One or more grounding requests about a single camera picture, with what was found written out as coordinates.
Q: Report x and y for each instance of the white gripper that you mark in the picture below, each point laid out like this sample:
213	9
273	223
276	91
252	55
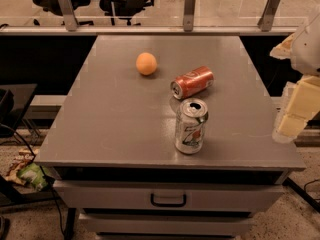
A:
309	52

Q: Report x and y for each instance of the red coke can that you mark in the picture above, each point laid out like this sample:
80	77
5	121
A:
191	83

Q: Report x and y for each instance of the white green soda can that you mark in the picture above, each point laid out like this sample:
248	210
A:
191	118

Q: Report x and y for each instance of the orange fruit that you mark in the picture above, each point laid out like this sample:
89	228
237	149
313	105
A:
146	64

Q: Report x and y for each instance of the lower grey drawer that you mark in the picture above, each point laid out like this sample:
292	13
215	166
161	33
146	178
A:
165	225

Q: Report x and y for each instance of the grey drawer cabinet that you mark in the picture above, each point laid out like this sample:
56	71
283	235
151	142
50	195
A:
118	125

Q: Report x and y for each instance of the green snack bag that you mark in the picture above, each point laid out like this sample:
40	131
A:
35	176

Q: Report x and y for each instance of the brown snack bag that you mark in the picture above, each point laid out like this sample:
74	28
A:
21	161

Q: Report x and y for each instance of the black side table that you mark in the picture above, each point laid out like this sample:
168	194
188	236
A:
14	102

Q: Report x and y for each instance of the right metal railing bracket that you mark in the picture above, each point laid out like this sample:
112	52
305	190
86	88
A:
265	23

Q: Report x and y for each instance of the metal railing bracket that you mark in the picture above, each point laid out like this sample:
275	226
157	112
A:
69	18
265	23
188	15

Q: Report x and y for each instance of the middle metal railing bracket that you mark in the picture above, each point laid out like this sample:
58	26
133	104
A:
188	15

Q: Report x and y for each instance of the left metal railing bracket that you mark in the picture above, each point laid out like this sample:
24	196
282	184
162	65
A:
69	18

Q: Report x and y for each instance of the upper drawer with black handle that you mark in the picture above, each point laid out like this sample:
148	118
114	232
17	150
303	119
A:
167	196

